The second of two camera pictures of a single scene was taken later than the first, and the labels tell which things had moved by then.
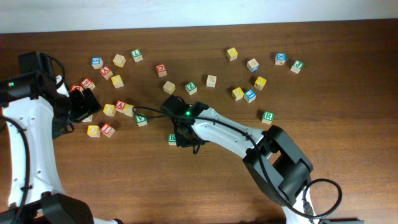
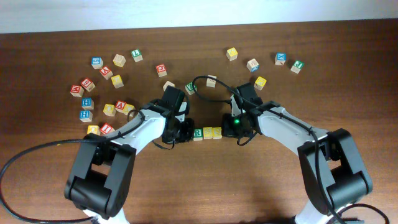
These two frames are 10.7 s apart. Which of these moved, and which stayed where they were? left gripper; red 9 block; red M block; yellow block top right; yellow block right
Moved: left gripper
Stayed: red M block; yellow block right; red 9 block; yellow block top right
